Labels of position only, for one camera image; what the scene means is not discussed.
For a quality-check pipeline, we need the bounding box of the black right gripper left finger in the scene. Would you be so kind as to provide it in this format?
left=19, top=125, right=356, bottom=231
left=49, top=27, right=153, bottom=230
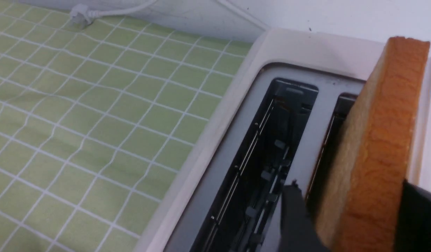
left=278, top=180, right=329, bottom=252

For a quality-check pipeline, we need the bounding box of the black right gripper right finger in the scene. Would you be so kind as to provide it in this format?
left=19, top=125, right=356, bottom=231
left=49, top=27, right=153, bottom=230
left=394, top=180, right=431, bottom=252

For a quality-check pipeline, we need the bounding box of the white toaster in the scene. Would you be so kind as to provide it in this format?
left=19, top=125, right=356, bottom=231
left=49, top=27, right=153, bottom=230
left=134, top=28, right=431, bottom=252

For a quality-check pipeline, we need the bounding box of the green checkered tablecloth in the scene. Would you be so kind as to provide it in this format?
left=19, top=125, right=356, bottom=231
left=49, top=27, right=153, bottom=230
left=0, top=0, right=251, bottom=252

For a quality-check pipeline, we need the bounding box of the white toaster power cord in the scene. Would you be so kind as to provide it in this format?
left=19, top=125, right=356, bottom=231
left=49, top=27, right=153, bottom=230
left=69, top=0, right=272, bottom=31

